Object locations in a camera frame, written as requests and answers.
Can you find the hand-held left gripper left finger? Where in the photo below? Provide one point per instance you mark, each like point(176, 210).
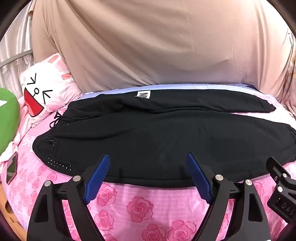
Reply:
point(98, 176)

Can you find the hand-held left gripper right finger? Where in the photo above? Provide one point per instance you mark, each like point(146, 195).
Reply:
point(199, 178)

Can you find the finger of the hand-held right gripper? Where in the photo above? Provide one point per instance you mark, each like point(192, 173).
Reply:
point(276, 170)

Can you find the black pants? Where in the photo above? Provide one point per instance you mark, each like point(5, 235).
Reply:
point(150, 143)

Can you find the pink rose print bedsheet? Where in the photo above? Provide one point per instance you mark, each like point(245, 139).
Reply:
point(143, 208)

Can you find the smartphone in pink case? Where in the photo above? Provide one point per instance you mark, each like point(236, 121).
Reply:
point(12, 168)

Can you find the pale floral curtain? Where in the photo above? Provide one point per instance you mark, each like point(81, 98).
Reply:
point(290, 76)

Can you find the white cartoon face pillow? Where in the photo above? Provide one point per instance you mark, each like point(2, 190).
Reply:
point(46, 90)

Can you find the green plush toy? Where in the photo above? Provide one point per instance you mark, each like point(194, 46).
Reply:
point(8, 120)

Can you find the grey metal rod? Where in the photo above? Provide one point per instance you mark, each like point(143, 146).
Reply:
point(13, 59)

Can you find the beige cloth drape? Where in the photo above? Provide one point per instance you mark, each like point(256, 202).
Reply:
point(150, 39)

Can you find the white curtain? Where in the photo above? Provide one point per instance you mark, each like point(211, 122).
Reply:
point(16, 44)

